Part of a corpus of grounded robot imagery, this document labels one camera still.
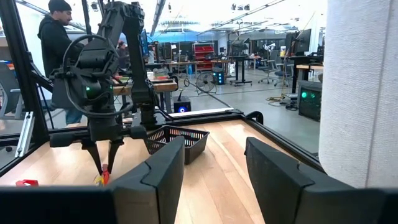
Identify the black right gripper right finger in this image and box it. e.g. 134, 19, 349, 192
244, 136, 388, 224

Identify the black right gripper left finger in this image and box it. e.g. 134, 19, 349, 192
108, 136, 186, 224

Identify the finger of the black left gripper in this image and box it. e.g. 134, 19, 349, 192
108, 140, 124, 174
82, 143, 103, 177

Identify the red stapler with metal plate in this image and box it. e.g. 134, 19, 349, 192
101, 164, 111, 186

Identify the black plastic basket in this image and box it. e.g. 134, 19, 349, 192
143, 125, 210, 166

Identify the wooden background desk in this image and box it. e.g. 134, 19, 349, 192
112, 77, 178, 114

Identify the person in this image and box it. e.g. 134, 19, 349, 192
37, 0, 85, 126
116, 40, 131, 71

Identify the black box with blue light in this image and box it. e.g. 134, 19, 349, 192
173, 90, 192, 114

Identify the computer tower with green light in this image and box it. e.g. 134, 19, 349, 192
297, 80, 323, 123

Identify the black floor fan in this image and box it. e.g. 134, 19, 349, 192
195, 72, 218, 95

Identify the red storage shelf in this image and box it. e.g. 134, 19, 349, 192
192, 42, 216, 72

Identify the white shade wooden base lamp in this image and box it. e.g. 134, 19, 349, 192
318, 0, 398, 189

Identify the grey office chair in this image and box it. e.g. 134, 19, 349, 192
257, 49, 280, 85

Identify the black desk monitor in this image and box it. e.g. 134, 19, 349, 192
285, 28, 312, 57

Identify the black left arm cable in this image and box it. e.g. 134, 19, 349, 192
62, 34, 135, 118

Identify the silver metal bracket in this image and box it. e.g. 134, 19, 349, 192
14, 111, 35, 158

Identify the black metal table frame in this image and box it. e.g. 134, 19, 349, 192
0, 0, 326, 177

